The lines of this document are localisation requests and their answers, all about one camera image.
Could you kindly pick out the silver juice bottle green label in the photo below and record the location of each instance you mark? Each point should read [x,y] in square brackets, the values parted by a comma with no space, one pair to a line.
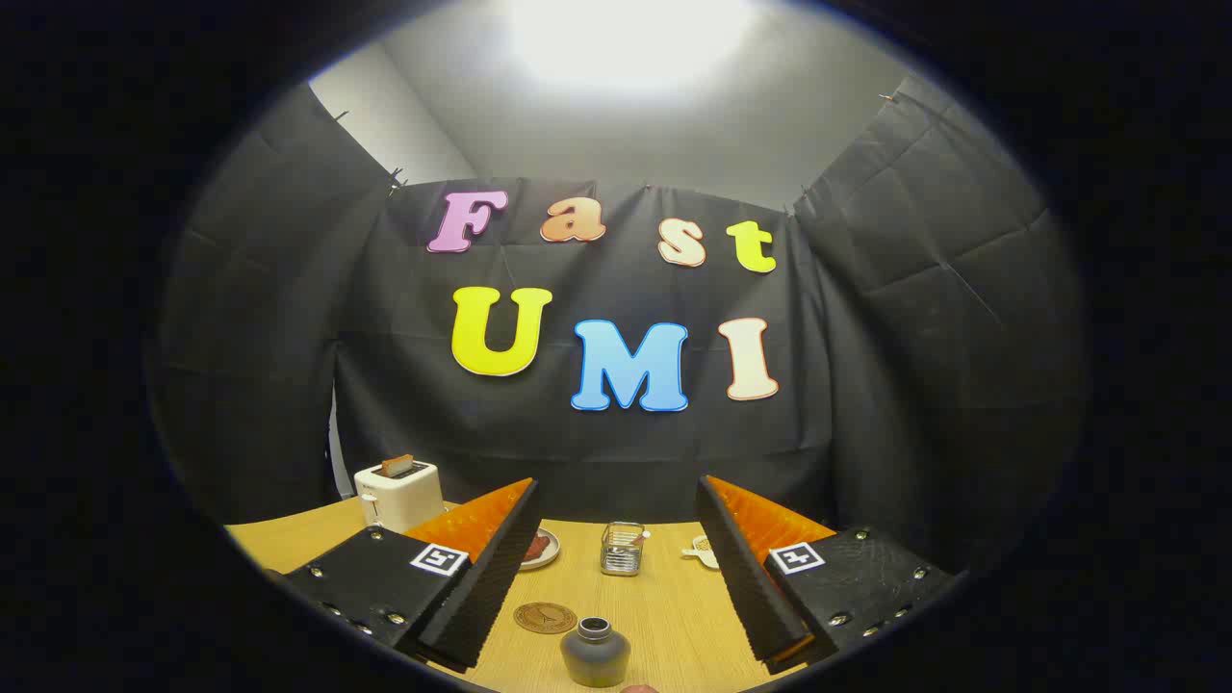
[595,656]

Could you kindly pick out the toast slice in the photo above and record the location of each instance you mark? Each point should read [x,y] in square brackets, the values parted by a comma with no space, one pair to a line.
[397,466]

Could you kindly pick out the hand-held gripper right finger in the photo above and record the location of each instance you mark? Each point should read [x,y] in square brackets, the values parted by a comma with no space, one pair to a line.
[746,577]

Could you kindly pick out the small white plate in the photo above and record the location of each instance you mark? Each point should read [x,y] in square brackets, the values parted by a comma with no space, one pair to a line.
[551,553]

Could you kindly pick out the black backdrop cloth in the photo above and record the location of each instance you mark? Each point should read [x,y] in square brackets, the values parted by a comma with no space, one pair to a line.
[616,443]

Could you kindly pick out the round brown coaster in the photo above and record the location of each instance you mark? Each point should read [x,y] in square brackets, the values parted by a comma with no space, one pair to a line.
[545,618]

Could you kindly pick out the wooden table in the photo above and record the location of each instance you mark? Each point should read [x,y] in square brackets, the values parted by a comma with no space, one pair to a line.
[664,616]

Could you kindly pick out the white toaster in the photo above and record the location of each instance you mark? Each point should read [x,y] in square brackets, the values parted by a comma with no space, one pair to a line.
[399,496]

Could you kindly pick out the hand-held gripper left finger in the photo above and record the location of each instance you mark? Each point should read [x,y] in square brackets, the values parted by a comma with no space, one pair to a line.
[481,587]

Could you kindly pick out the brown dried meat pieces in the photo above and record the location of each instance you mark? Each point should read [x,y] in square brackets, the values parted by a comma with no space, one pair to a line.
[536,549]

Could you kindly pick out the white divided snack dish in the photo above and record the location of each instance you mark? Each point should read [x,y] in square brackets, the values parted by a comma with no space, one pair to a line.
[703,552]

